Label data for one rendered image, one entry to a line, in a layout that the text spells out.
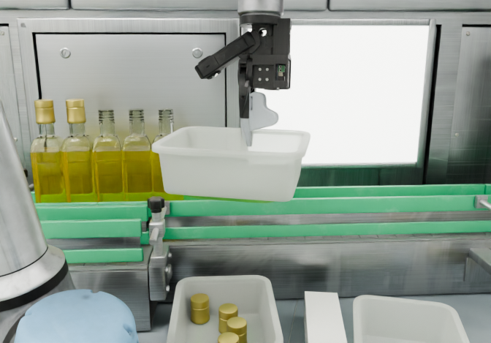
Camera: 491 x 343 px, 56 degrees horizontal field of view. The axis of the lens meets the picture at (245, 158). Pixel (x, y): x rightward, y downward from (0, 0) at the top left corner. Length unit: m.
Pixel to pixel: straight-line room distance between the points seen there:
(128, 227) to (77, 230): 0.09
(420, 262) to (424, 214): 0.10
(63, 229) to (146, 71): 0.39
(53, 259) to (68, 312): 0.09
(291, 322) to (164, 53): 0.61
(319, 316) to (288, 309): 0.14
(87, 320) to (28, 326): 0.05
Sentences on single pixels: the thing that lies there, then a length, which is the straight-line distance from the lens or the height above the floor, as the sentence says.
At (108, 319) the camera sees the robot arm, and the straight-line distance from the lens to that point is 0.52.
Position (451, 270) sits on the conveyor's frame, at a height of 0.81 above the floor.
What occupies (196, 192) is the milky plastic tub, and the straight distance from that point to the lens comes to 0.68.
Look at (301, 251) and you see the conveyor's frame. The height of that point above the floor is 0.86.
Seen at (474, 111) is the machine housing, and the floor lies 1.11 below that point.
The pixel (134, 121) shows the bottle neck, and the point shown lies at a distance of 0.92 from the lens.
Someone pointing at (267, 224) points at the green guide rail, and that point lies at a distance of 0.95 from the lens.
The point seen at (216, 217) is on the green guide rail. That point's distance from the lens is 0.94.
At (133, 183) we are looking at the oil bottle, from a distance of 0.94.
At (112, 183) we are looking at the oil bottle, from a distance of 0.95.
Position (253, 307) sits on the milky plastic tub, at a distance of 0.92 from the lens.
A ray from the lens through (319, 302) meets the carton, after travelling 0.89.
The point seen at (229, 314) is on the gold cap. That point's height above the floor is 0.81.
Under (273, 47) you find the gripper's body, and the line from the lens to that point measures 0.77.
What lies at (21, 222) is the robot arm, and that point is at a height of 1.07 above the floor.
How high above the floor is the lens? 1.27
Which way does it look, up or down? 14 degrees down
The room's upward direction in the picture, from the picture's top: straight up
